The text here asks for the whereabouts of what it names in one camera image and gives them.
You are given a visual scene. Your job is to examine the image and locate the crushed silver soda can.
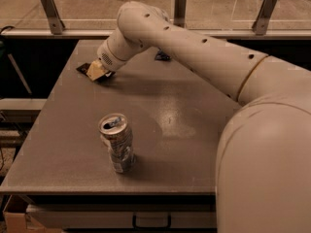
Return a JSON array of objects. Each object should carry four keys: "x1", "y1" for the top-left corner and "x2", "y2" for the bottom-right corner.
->
[{"x1": 98, "y1": 113, "x2": 135, "y2": 174}]

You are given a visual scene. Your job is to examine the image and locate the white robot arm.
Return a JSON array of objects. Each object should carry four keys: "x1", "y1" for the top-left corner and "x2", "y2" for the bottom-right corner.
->
[{"x1": 86, "y1": 1, "x2": 311, "y2": 233}]

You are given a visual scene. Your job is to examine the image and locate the middle metal bracket post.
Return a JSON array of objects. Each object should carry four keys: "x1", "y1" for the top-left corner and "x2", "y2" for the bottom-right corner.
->
[{"x1": 173, "y1": 0, "x2": 187, "y2": 27}]

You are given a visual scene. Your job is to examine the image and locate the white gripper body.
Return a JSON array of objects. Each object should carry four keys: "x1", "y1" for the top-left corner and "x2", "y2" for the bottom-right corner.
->
[{"x1": 97, "y1": 38, "x2": 130, "y2": 71}]

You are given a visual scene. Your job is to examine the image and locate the left metal bracket post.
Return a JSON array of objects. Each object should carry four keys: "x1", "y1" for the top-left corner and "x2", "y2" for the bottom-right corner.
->
[{"x1": 40, "y1": 0, "x2": 65, "y2": 35}]

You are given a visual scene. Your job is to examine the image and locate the right metal bracket post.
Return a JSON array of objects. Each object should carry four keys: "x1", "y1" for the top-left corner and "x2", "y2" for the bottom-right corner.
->
[{"x1": 252, "y1": 0, "x2": 278, "y2": 35}]

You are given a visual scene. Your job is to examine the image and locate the long metal rail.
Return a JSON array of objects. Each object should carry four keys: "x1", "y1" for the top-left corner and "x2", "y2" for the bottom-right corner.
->
[{"x1": 2, "y1": 28, "x2": 311, "y2": 40}]

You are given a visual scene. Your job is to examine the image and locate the metal bracket post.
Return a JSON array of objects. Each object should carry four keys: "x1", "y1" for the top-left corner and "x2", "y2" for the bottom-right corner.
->
[
  {"x1": 173, "y1": 0, "x2": 187, "y2": 27},
  {"x1": 252, "y1": 0, "x2": 278, "y2": 35},
  {"x1": 40, "y1": 0, "x2": 65, "y2": 35}
]

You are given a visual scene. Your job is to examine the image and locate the grey drawer with handle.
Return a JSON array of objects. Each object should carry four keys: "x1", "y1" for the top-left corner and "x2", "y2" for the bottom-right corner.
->
[{"x1": 26, "y1": 204, "x2": 217, "y2": 230}]

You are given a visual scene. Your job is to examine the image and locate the dark blue snack bar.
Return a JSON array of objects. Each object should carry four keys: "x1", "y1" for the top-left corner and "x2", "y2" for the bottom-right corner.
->
[{"x1": 155, "y1": 50, "x2": 171, "y2": 61}]

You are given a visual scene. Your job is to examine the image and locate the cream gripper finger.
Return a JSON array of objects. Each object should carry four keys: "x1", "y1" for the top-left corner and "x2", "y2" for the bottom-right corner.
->
[{"x1": 86, "y1": 60, "x2": 110, "y2": 81}]

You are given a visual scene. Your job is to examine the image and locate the cardboard box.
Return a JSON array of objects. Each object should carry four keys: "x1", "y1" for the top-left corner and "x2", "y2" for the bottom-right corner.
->
[{"x1": 3, "y1": 195, "x2": 62, "y2": 233}]

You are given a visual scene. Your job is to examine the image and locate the black cable left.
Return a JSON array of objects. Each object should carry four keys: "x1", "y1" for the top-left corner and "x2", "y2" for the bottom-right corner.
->
[{"x1": 0, "y1": 24, "x2": 16, "y2": 36}]

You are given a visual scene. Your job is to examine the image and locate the black rxbar chocolate bar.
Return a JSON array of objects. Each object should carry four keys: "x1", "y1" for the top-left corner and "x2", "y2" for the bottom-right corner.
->
[{"x1": 77, "y1": 63, "x2": 115, "y2": 82}]

